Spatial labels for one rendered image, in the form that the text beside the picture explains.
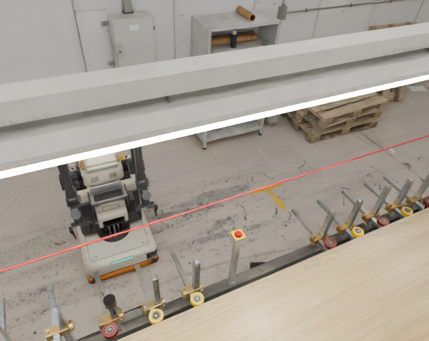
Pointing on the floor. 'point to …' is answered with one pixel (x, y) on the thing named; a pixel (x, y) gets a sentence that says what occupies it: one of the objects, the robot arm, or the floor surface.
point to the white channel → (195, 73)
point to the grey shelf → (197, 44)
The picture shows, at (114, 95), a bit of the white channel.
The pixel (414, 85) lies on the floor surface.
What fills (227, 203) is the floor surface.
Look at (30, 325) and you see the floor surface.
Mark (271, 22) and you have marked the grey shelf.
